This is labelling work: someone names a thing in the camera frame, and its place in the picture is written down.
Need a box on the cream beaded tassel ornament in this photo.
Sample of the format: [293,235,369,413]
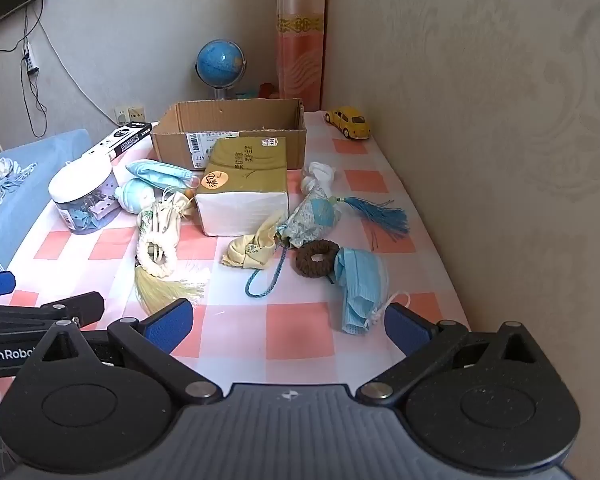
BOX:
[133,232,207,312]

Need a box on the clear jar white lid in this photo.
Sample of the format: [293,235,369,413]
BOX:
[48,159,121,235]

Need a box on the pale yellow cloth pouch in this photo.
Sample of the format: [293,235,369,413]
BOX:
[221,210,286,272]

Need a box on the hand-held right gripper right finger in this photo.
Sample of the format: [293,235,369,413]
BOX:
[356,304,557,407]

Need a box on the cardboard box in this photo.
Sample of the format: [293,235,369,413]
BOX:
[151,98,309,171]

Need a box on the black white pen box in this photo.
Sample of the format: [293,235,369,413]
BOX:
[81,121,154,164]

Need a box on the brown hair scrunchie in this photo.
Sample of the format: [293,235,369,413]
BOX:
[294,239,342,279]

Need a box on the colourful plastic toy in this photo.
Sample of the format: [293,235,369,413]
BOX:
[235,82,281,100]

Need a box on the pink orange curtain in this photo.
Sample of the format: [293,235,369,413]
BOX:
[276,0,327,112]

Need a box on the blue patterned tassel sachet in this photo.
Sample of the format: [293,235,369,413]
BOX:
[277,182,411,250]

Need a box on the yellow toy car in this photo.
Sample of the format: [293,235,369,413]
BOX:
[323,106,372,140]

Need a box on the light blue bed sheet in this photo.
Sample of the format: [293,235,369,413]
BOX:
[0,128,91,277]

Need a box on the pink white checked tablecloth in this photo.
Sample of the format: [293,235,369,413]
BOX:
[0,109,473,411]

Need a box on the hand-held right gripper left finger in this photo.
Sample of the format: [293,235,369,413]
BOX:
[19,298,226,406]

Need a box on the white power strip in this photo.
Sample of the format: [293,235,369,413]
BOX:
[22,41,39,75]

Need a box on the black cable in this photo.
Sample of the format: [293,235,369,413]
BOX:
[0,7,49,139]

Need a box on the blue braided cord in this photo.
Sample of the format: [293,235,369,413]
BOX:
[244,242,287,299]

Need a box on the light blue conch toy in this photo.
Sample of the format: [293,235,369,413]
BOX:
[114,180,159,214]

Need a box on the gold tissue pack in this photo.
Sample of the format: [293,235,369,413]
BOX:
[193,136,291,237]

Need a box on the blue desk globe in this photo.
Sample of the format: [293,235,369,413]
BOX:
[195,39,247,101]

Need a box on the white cable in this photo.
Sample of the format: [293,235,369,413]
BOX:
[36,19,122,126]

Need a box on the blue face mask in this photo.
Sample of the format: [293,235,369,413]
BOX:
[125,159,201,192]
[332,247,414,336]

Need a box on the cream printed drawstring pouch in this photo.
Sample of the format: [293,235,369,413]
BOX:
[139,187,197,241]

